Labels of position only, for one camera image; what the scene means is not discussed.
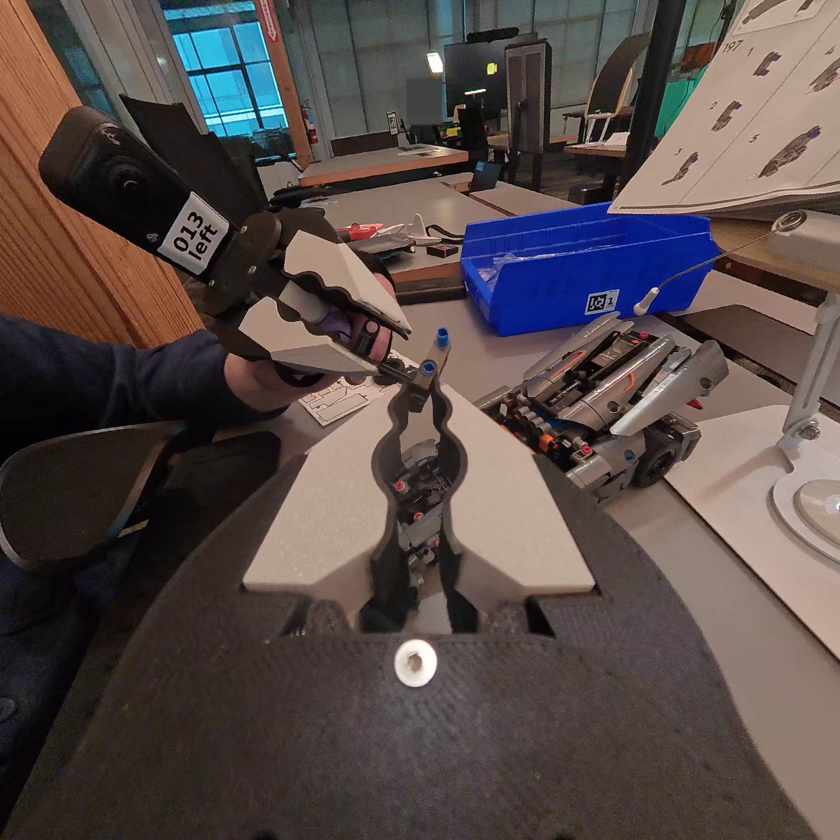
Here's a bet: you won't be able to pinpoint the white sticker sheet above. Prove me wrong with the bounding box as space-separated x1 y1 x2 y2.
298 379 395 427

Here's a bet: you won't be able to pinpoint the person's leg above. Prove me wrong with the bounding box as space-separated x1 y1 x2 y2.
0 551 139 808

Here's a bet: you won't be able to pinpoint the open instruction booklet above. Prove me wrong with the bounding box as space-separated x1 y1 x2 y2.
607 0 840 221

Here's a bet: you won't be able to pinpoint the wooden background desk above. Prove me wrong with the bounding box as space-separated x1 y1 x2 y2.
298 143 470 188

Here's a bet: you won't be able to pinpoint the grey lego car model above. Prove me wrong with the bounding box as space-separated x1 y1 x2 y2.
392 314 731 572

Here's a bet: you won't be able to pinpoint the curved plywood chair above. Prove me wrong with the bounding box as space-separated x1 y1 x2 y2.
583 31 652 147

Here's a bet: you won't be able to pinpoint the white metal book stand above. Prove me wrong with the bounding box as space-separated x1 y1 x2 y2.
633 210 840 581

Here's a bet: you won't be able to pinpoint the black monitor screen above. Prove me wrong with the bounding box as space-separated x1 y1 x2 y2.
444 41 509 118

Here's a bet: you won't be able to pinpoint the crumpled clear plastic bags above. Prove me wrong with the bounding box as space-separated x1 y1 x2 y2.
482 248 578 280

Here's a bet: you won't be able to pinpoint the person's left forearm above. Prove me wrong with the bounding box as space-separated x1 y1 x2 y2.
0 314 232 463

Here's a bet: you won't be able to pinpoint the black chair armrest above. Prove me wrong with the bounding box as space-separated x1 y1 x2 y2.
0 422 283 573

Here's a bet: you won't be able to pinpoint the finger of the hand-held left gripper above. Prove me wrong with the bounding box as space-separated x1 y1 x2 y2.
281 228 414 339
236 294 385 380

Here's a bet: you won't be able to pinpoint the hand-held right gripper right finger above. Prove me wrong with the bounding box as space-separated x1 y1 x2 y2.
430 382 598 632

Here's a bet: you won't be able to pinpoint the black lego assembly blue pins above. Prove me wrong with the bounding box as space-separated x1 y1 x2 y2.
377 325 457 411

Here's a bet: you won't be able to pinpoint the black metal pole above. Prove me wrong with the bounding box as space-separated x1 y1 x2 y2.
620 0 689 191

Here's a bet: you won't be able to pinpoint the blue plastic bin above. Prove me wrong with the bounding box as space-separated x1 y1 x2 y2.
459 202 713 337

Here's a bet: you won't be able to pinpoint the person's left hand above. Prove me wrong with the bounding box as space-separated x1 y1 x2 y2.
223 354 332 416

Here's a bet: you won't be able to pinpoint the large window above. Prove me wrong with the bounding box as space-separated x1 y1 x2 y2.
164 7 290 135

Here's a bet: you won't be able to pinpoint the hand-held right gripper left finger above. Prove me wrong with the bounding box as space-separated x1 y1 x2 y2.
241 386 421 624

